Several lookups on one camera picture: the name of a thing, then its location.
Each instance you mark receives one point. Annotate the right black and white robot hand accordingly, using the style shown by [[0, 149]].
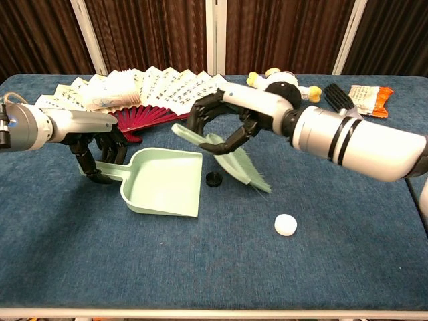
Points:
[[257, 103]]

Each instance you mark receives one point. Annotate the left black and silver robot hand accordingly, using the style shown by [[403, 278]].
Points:
[[80, 122]]

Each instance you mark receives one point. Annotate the mint green hand broom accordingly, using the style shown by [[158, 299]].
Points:
[[234, 162]]

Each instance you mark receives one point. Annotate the black bottle cap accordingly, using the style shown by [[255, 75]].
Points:
[[213, 179]]

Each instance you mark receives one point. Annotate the mint green plastic dustpan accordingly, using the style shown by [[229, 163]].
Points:
[[164, 187]]

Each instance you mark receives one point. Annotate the white bottle cap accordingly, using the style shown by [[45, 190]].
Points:
[[286, 225]]

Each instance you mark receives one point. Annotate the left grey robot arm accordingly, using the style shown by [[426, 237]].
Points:
[[26, 127]]

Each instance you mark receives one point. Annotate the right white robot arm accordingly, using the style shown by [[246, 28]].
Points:
[[368, 143]]

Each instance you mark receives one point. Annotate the plush doll with black head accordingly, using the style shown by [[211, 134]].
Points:
[[284, 80]]

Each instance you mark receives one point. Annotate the paper folding fan red ribs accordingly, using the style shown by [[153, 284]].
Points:
[[167, 90]]

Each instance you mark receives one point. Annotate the white and orange snack packet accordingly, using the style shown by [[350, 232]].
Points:
[[368, 98]]

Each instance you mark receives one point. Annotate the brown pleated curtain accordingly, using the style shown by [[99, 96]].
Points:
[[150, 33]]

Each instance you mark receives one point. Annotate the blue fabric table cover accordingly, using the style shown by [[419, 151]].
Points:
[[214, 267]]

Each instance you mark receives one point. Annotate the white frame post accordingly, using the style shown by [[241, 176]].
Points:
[[215, 33], [87, 36], [349, 36]]

